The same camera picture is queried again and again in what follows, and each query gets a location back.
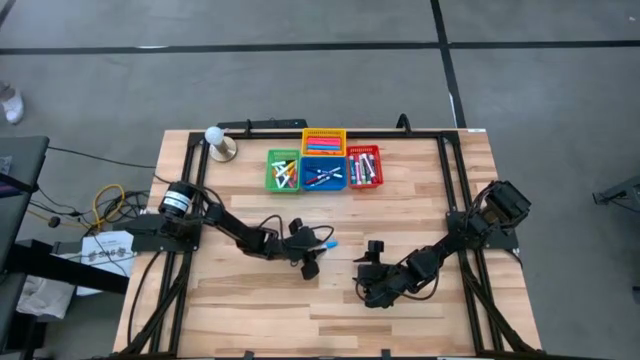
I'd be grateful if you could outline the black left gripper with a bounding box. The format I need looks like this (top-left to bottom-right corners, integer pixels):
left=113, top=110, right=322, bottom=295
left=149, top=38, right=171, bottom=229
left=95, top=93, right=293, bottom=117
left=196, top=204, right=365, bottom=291
left=269, top=218, right=329, bottom=281

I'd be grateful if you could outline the black aluminium table frame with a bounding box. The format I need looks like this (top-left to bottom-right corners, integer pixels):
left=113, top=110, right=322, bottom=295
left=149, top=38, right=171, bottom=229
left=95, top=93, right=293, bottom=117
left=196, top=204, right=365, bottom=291
left=114, top=128, right=541, bottom=360

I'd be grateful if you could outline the white bulb lamp metal base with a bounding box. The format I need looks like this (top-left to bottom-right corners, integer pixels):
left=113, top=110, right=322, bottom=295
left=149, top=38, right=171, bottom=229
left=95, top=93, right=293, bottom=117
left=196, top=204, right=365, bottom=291
left=204, top=125, right=239, bottom=164

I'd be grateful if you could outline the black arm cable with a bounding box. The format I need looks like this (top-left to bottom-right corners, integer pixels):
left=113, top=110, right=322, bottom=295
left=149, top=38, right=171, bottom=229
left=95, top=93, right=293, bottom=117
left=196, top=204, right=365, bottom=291
left=126, top=249, right=164, bottom=349

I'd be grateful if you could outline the black bar device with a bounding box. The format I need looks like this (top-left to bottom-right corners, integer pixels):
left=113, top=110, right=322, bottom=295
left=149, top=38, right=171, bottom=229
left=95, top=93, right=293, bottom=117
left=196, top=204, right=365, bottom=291
left=216, top=118, right=309, bottom=131

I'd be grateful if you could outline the white plastic bag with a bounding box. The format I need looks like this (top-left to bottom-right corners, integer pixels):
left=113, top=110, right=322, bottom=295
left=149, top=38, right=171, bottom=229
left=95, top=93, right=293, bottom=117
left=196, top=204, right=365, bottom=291
left=17, top=273, right=76, bottom=321

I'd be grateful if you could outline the grey desk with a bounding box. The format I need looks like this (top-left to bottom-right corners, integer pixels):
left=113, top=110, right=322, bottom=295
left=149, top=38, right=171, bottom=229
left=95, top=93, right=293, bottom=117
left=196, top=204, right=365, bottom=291
left=0, top=135, right=50, bottom=360

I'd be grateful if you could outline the green plastic basket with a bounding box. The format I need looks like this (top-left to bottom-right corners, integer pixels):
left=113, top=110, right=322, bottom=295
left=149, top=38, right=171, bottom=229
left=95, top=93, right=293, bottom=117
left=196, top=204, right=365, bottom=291
left=264, top=148, right=302, bottom=194

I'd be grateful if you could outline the black floor cable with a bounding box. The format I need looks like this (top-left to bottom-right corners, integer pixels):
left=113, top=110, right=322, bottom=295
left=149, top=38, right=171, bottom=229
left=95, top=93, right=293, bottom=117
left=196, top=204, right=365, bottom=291
left=47, top=144, right=157, bottom=169

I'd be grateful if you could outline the grey metal stand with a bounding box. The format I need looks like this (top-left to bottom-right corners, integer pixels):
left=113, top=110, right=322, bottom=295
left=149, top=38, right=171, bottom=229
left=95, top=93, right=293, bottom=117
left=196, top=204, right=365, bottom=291
left=592, top=174, right=640, bottom=209

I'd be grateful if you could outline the yellow cable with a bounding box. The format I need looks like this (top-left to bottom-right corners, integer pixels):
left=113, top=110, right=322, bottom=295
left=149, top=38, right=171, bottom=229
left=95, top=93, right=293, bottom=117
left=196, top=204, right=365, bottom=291
left=92, top=183, right=126, bottom=227

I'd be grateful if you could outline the white paper sheet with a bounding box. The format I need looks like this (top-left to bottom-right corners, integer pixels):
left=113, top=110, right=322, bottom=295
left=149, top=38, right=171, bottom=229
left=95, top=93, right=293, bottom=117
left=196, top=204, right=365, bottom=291
left=75, top=232, right=137, bottom=297

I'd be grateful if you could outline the person's shoe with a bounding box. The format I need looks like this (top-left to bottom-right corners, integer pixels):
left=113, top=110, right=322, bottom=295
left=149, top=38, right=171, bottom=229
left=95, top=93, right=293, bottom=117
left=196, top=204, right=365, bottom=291
left=0, top=82, right=25, bottom=125

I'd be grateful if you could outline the yellow plastic basket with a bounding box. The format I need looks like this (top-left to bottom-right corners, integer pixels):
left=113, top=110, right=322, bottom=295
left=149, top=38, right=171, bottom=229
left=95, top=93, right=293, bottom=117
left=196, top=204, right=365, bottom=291
left=301, top=127, right=348, bottom=157

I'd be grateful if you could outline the magenta Expo thick marker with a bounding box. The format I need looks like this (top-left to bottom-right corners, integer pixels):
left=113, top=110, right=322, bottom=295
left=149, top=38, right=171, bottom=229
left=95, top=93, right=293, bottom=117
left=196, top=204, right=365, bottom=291
left=359, top=153, right=378, bottom=182

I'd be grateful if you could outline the black beam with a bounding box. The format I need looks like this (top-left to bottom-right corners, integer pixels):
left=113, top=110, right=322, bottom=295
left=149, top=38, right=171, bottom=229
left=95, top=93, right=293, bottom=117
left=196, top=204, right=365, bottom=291
left=7, top=242, right=130, bottom=295

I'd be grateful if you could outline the blue Expo thin marker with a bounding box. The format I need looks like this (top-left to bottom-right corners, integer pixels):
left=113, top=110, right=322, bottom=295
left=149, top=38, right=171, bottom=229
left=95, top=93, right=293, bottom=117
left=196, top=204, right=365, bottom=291
left=309, top=173, right=344, bottom=188

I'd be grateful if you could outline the blue plastic basket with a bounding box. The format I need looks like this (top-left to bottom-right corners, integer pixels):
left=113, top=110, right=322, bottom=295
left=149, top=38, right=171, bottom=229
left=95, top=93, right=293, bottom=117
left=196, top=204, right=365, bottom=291
left=299, top=155, right=349, bottom=192

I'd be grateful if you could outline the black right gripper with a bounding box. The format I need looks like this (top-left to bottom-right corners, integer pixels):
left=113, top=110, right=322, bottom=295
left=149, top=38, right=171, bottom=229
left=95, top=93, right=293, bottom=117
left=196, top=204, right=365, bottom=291
left=353, top=240, right=409, bottom=309

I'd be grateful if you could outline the red plastic basket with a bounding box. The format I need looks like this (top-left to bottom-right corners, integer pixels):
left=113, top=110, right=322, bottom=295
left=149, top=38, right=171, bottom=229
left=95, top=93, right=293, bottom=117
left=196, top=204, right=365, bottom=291
left=345, top=144, right=386, bottom=191

